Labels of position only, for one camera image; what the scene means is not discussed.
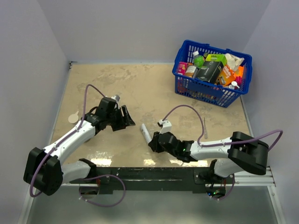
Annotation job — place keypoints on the clear handled screwdriver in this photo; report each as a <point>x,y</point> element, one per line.
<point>205,130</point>

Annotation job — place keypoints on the beige round paddle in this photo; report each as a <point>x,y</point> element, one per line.
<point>73,118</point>

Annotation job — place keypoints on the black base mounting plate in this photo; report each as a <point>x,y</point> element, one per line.
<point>195,179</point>

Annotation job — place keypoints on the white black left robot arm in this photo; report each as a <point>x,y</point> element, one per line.
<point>45,169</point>

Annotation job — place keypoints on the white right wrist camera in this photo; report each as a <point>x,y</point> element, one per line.
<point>165,126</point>

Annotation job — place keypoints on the bright orange package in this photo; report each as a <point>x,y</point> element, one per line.
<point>239,72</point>

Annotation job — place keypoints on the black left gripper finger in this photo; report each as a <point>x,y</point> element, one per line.
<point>128,120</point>
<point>124,117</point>

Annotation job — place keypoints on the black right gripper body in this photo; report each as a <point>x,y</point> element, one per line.
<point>162,149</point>

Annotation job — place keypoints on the white remote control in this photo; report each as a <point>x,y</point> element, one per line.
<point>145,133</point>

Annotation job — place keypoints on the green bottle white cap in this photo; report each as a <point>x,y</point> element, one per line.
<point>198,60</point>

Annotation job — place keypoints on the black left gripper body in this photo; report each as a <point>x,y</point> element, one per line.
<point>116,120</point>

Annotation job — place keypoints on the black green razor box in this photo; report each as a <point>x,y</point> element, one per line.
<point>211,68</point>

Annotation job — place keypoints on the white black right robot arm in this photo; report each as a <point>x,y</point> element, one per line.
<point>237,153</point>

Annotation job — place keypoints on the orange jar white label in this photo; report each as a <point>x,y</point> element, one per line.
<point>191,71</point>

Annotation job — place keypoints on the orange razor package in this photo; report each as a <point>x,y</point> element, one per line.
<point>226,76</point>

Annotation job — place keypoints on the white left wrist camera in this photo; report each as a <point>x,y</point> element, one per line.
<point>117,99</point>

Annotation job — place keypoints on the white crumpled bag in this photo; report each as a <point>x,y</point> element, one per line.
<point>233,61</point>

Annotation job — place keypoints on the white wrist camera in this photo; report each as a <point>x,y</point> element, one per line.
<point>165,126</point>
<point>117,99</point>

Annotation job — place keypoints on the blue plastic basket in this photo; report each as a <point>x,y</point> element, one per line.
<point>204,91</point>

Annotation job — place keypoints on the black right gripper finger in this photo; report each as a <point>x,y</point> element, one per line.
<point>153,144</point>
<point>159,148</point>

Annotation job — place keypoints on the pink box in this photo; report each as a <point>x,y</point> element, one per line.
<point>181,68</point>

